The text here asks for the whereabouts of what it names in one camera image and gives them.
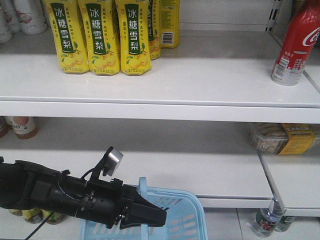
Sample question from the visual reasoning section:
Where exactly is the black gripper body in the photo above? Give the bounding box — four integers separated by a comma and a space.
75, 178, 137, 229

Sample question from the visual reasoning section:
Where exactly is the biscuit tray yellow label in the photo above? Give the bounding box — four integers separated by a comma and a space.
248, 122, 320, 155

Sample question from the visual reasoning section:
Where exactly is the white metal shelving unit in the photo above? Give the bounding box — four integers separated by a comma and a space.
0, 0, 320, 217

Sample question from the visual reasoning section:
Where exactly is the white peach drink bottle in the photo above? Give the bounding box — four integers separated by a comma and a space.
13, 0, 47, 35

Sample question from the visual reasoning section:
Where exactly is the clear water bottle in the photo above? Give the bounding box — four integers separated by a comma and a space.
274, 215, 296, 233
251, 201, 284, 238

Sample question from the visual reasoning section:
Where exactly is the red coke aluminium bottle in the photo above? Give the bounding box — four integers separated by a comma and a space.
271, 0, 320, 86

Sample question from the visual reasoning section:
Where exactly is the yellow pear drink bottle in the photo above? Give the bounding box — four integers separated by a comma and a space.
115, 0, 152, 76
44, 0, 90, 74
78, 0, 121, 76

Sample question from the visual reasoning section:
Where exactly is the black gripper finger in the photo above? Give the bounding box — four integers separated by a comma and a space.
133, 191, 150, 205
120, 203, 167, 229

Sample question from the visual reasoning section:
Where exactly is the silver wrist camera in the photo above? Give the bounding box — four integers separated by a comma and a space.
98, 146, 124, 177

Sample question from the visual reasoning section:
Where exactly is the orange C100 drink bottle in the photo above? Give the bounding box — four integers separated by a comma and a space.
5, 116, 39, 140

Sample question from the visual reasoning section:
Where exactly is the light blue plastic basket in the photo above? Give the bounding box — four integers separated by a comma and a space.
79, 177, 208, 240

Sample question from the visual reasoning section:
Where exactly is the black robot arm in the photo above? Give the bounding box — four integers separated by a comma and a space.
0, 160, 167, 229

